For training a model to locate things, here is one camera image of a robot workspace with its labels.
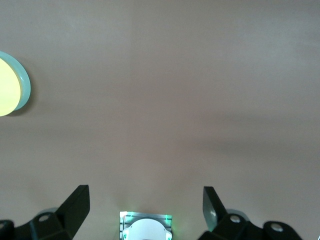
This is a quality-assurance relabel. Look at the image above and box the pale green round plate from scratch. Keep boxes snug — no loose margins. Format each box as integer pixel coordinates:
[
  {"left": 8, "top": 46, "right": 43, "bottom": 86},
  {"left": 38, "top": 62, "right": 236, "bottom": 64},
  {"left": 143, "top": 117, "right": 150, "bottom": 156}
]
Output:
[{"left": 0, "top": 50, "right": 32, "bottom": 112}]

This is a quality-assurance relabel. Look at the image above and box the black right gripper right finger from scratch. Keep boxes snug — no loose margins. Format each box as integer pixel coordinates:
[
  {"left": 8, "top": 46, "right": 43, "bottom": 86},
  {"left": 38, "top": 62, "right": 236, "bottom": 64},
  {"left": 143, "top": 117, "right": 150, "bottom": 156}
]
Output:
[{"left": 197, "top": 186, "right": 304, "bottom": 240}]

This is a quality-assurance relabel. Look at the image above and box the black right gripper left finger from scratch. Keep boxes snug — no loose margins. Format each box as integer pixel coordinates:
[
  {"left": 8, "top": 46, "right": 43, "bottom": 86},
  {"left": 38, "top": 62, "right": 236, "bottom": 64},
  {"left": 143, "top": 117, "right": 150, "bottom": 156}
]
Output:
[{"left": 0, "top": 184, "right": 91, "bottom": 240}]

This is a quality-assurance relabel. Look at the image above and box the yellow round plate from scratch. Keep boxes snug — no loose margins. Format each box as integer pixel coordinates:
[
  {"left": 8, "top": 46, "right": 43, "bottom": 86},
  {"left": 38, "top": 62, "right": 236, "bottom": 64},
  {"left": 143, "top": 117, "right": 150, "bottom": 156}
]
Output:
[{"left": 0, "top": 57, "right": 22, "bottom": 117}]

